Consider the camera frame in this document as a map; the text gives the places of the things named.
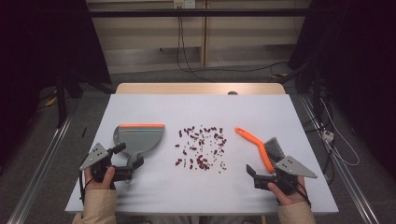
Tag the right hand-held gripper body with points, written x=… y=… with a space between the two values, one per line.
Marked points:
x=294 y=168

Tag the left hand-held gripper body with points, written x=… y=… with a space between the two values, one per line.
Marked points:
x=94 y=156

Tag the grey dustpan with orange edge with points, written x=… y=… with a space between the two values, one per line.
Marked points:
x=140 y=138

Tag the orange brush with grey bristles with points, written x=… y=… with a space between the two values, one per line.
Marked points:
x=258 y=144

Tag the red beans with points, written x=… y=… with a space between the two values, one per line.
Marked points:
x=201 y=161

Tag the person's left hand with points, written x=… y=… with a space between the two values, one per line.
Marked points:
x=99 y=185

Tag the person's right hand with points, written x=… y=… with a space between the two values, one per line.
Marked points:
x=294 y=199

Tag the white power adapter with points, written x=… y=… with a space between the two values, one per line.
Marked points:
x=328 y=135

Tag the black metal stand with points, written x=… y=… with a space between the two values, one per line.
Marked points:
x=61 y=105

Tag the yellow floor tape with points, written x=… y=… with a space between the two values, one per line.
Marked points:
x=279 y=75
x=51 y=101

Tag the black curtain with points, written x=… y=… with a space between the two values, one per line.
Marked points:
x=358 y=46
x=31 y=46

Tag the black horizontal beam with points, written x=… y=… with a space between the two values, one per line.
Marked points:
x=218 y=12

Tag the metal floor rail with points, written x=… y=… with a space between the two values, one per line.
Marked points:
x=39 y=174
x=353 y=191

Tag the white wall outlet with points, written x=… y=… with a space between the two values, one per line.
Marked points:
x=184 y=3

